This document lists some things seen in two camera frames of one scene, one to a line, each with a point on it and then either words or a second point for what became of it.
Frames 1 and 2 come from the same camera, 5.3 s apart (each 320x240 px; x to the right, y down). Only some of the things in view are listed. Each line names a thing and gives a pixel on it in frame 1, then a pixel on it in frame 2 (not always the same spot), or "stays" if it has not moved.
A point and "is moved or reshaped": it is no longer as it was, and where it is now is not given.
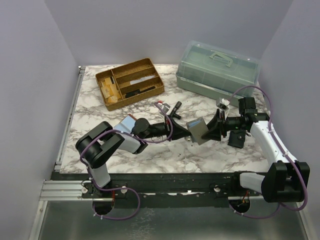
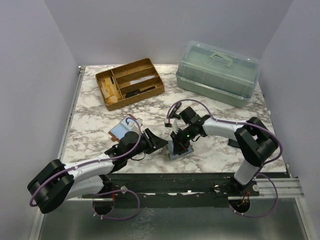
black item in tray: [128, 94] stays
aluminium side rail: [58, 162] stays
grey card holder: [197, 128] is moved or reshaped
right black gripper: [214, 126] -> [179, 145]
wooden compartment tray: [129, 83] stays
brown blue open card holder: [126, 124] stays
